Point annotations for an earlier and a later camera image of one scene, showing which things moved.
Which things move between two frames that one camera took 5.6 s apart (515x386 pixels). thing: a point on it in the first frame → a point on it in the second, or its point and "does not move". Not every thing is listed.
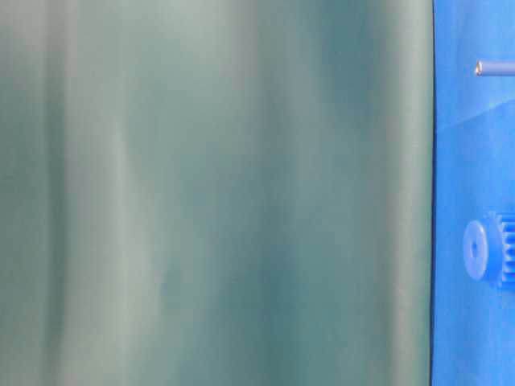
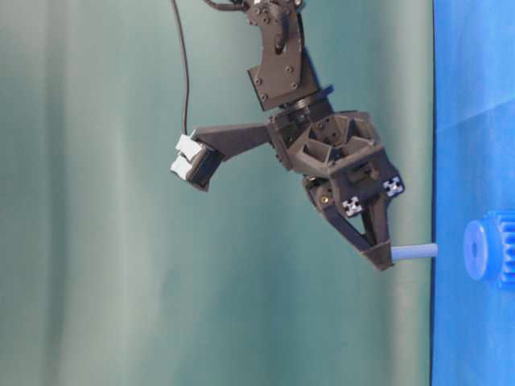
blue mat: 473,322 does not move
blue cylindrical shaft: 495,67 → 420,251
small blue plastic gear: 488,249 does not move
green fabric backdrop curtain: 217,192 does not move
